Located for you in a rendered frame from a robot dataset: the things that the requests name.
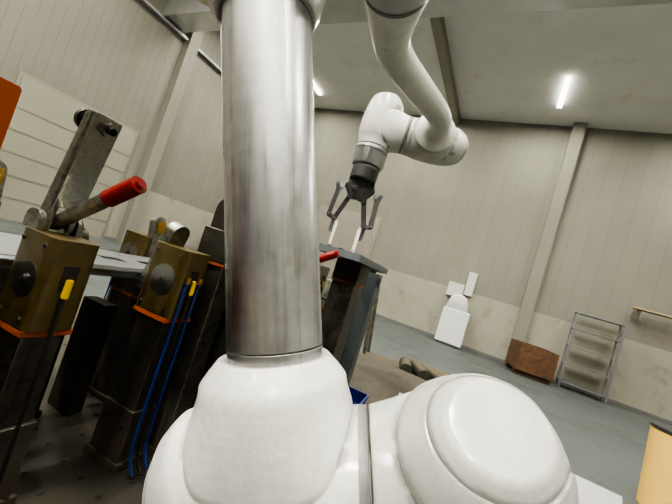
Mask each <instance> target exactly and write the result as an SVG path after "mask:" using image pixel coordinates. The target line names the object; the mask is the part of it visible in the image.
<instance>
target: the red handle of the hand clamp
mask: <svg viewBox="0 0 672 504"><path fill-rule="evenodd" d="M146 191H147V184H146V182H145V181H144V180H143V179H141V178H140V177H138V176H133V177H131V178H129V179H127V180H124V181H122V182H120V183H118V184H116V185H114V186H112V187H110V188H108V189H105V190H103V191H102V192H101V193H100V194H98V195H96V196H94V197H92V198H90V199H88V200H86V201H84V202H81V203H79V204H77V205H75V206H73V207H71V208H69V209H67V210H64V211H62V212H60V213H58V214H56V215H55V217H54V219H53V221H52V223H51V226H50V228H49V229H51V230H61V229H63V228H65V227H67V226H69V225H71V224H73V223H75V222H78V221H80V220H82V219H84V218H86V217H89V216H91V215H93V214H95V213H97V212H100V211H102V210H104V209H106V208H109V207H115V206H117V205H119V204H121V203H124V202H126V201H128V200H130V199H132V198H135V197H137V196H139V195H141V194H144V193H145V192H146Z"/></svg>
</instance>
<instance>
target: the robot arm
mask: <svg viewBox="0 0 672 504"><path fill-rule="evenodd" d="M198 1H199V2H201V3H202V4H204V5H205V6H207V7H209V8H210V10H211V13H212V15H213V16H214V18H215V20H216V21H217V23H218V24H219V26H220V27H221V88H222V151H223V158H224V234H225V310H226V354H225V355H223V356H221V357H220V358H218V360H217V361H216V362H215V363H214V365H213V366H212V367H211V368H210V369H209V371H208V372H207V374H206V375H205V376H204V378H203V379H202V381H201V382H200V384H199V387H198V395H197V399H196V402H195V405H194V407H193V408H191V409H189V410H187V411H185V412H184V413H183V414H182V415H181V416H180V417H179V418H178V419H177V420H176V421H175V422H174V423H173V424H172V426H171V427H170V428H169V430H168V431H167V432H166V433H165V435H164V436H163V437H162V439H161V441H160V443H159V445H158V447H157V449H156V451H155V454H154V456H153V459H152V461H151V463H150V466H149V469H148V471H147V475H146V478H145V482H144V487H143V493H142V504H371V496H372V504H579V494H578V486H577V480H576V478H575V475H574V474H573V473H572V471H571V468H570V464H569V461H568V458H567V455H566V453H565V450H564V448H563V446H562V443H561V441H560V439H559V437H558V435H557V434H556V432H555V430H554V428H553V427H552V425H551V424H550V422H549V421H548V419H547V418H546V416H545V415H544V413H543V412H542V410H541V409H540V408H539V407H538V406H537V404H536V403H535V402H534V401H533V400H532V399H530V398H529V397H528V396H527V395H526V394H524V393H523V392H522V391H520V390H519V389H517V388H516V387H514V386H512V385H511V384H509V383H507V382H504V381H502V380H500V379H497V378H494V377H491V376H487V375H482V374H474V373H462V374H452V375H447V376H442V377H438V378H435V379H431V380H429V381H426V382H424V383H422V384H420V385H419V386H417V387H416V388H415V389H414V390H413V391H411V392H408V393H405V394H402V395H399V396H396V397H392V398H389V399H386V400H382V401H378V402H375V403H371V404H368V419H367V404H352V397H351V393H350V390H349V386H348V383H347V378H346V372H345V370H344V369H343V367H342V366H341V365H340V364H339V362H338V361H337V360H336V359H335V358H334V357H333V356H332V355H331V353H330V352H329V351H328V350H327V349H325V348H322V319H321V290H320V261H319V232H318V203H317V173H316V144H315V115H314V86H313V57H312V34H313V32H314V31H315V29H316V27H317V25H318V23H319V21H320V18H321V14H322V10H323V7H324V4H325V2H326V0H198ZM428 1H429V0H364V3H365V7H366V12H367V16H368V21H369V27H370V32H371V38H372V43H373V47H374V50H375V53H376V56H377V58H378V61H379V63H380V64H381V66H382V68H383V70H384V71H385V73H386V74H387V75H388V77H389V78H390V79H391V80H392V82H393V83H394V84H395V85H396V86H397V87H398V88H399V89H400V91H401V92H402V93H403V94H404V95H405V96H406V97H407V98H408V100H409V101H410V102H411V103H412V104H413V105H414V106H415V107H416V108H417V110H418V111H419V112H420V113H421V114H422V115H423V116H422V117H420V118H415V117H413V118H412V117H411V116H408V115H406V114H405V113H403V105H402V102H401V99H400V98H399V97H398V96H397V95H396V94H394V93H390V92H381V93H378V94H376V95H375V96H374V97H373V98H372V100H371V101H370V103H369V105H368V107H367V109H366V111H365V113H364V116H363V118H362V121H361V124H360V128H359V132H358V142H357V145H356V149H355V152H354V159H353V162H352V164H353V167H352V170H351V173H350V176H349V179H348V180H347V181H346V182H339V181H337V182H336V189H335V192H334V195H333V198H332V200H331V203H330V205H329V208H328V210H327V213H326V215H327V216H328V217H329V218H330V219H331V222H330V225H329V228H328V231H330V232H332V233H331V236H330V239H329V242H328V245H331V242H332V239H333V236H334V233H335V229H336V226H337V223H338V220H336V219H337V217H338V216H339V215H340V213H341V212H342V210H343V209H344V208H345V206H346V205H347V203H348V202H349V201H350V199H352V200H357V201H358V202H361V228H360V227H359V228H358V230H357V233H356V236H355V240H354V243H353V246H352V249H351V252H353V253H354V251H355V248H356V245H357V242H358V241H362V239H363V236H364V233H365V231H366V230H371V229H373V226H374V222H375V218H376V214H377V210H378V206H379V203H380V201H381V200H382V198H383V196H382V195H378V194H377V193H376V192H375V184H376V181H377V178H378V174H379V173H380V172H381V171H382V170H383V167H384V164H385V161H386V158H387V155H388V153H397V154H401V155H404V156H407V157H409V158H411V159H414V160H417V161H420V162H423V163H427V164H432V165H437V166H451V165H455V164H457V163H458V162H460V161H461V160H462V159H463V158H464V156H465V154H466V152H467V150H468V146H469V142H468V138H467V136H466V135H465V134H464V132H463V131H461V130H460V129H459V128H456V127H455V124H454V122H453V121H452V115H451V111H450V109H449V106H448V104H447V103H446V101H445V99H444V98H443V96H442V95H441V93H440V91H439V90H438V88H437V87H436V85H435V84H434V82H433V81H432V79H431V78H430V76H429V75H428V73H427V71H426V70H425V68H424V67H423V65H422V64H421V62H420V61H419V59H418V57H417V56H416V54H415V52H414V50H413V47H412V44H411V36H412V33H413V31H414V29H415V26H416V24H417V22H418V20H419V18H420V16H421V14H422V12H423V10H424V8H425V6H426V4H427V2H428ZM411 120H412V121H411ZM410 123H411V124H410ZM409 126H410V127H409ZM405 139H406V140H405ZM404 142H405V143H404ZM403 145H404V146H403ZM343 187H346V190H347V193H348V195H347V196H346V198H345V199H344V201H343V202H342V204H341V205H340V206H339V208H338V209H337V211H336V212H335V213H334V215H333V214H332V210H333V208H334V205H335V203H336V200H337V198H338V195H339V192H340V190H342V189H343ZM371 196H373V197H374V198H373V201H374V204H373V208H372V212H371V216H370V220H369V224H368V225H366V204H367V199H368V198H370V197H371ZM368 428H369V441H368ZM369 451H370V463H369ZM370 474H371V485H370Z"/></svg>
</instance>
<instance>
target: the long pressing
mask: <svg viewBox="0 0 672 504"><path fill-rule="evenodd" d="M21 239H22V236H21V235H15V234H9V233H3V232H0V268H11V266H12V264H13V261H14V258H15V255H16V252H17V250H18V247H19V244H20V241H21ZM105 258H109V259H117V260H121V261H116V260H109V259H105ZM149 259H150V258H149V257H142V256H136V255H129V254H123V253H117V252H112V251H107V250H102V249H99V250H98V253H97V256H96V259H95V262H94V265H93V268H92V270H91V273H90V275H97V276H110V277H122V278H134V279H139V278H140V276H141V274H142V272H143V270H144V268H145V266H146V264H143V263H148V261H149Z"/></svg>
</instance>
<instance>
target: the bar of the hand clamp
mask: <svg viewBox="0 0 672 504"><path fill-rule="evenodd" d="M74 123H75V125H76V126H77V127H78V129H77V131H76V133H75V135H74V137H73V139H72V142H71V144H70V146H69V148H68V150H67V152H66V154H65V156H64V159H63V161H62V163H61V165H60V167H59V169H58V171H57V173H56V175H55V178H54V180H53V182H52V184H51V186H50V188H49V190H48V192H47V194H46V197H45V199H44V201H43V203H42V205H41V207H40V209H43V210H45V211H46V213H47V221H46V224H45V226H44V229H43V231H48V230H49V228H50V226H51V223H52V221H53V219H54V217H55V215H56V213H57V211H58V209H59V207H60V208H64V209H66V210H67V209H69V208H71V207H73V206H75V205H77V204H79V203H81V202H84V201H86V200H88V199H89V196H90V194H91V192H92V190H93V188H94V186H95V184H96V182H97V180H98V177H99V175H100V173H101V171H102V169H103V167H104V165H105V163H106V161H107V158H108V156H109V154H110V152H111V150H112V148H113V146H114V144H115V142H116V139H117V137H118V135H119V133H120V131H121V129H122V125H121V124H119V123H117V122H116V121H114V120H112V119H110V118H108V117H106V116H105V115H103V114H101V113H99V112H97V111H95V110H91V109H85V108H84V109H79V110H77V111H76V112H75V114H74ZM76 224H77V222H75V223H73V224H71V225H69V226H67V227H65V228H63V229H61V230H56V231H58V232H60V233H63V234H66V235H71V234H72V232H73V230H74V228H75V226H76Z"/></svg>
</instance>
